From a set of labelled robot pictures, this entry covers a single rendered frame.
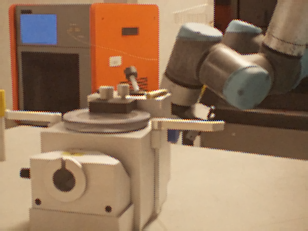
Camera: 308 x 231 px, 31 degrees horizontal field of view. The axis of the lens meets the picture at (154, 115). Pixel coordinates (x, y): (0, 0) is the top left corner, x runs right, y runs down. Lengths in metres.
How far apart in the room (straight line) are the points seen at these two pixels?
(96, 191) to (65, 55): 1.39
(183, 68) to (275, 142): 1.02
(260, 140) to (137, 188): 1.64
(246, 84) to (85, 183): 0.63
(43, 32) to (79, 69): 0.19
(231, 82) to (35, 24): 1.01
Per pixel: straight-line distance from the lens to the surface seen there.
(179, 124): 0.54
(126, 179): 0.51
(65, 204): 0.51
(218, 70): 1.09
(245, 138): 2.16
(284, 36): 1.17
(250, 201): 0.62
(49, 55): 1.91
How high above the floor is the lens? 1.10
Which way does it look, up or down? 10 degrees down
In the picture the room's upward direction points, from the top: straight up
